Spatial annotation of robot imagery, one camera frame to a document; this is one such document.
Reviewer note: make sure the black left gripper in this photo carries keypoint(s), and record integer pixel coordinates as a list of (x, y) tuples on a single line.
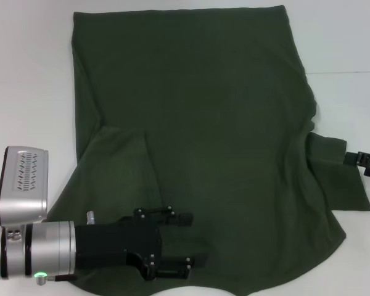
[(117, 240)]

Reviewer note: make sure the dark green t-shirt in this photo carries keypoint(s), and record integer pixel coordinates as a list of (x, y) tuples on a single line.
[(203, 123)]

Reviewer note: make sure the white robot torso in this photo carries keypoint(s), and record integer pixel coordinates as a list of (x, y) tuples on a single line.
[(194, 291)]

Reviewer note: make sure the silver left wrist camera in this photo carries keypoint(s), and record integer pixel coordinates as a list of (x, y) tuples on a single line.
[(21, 197)]

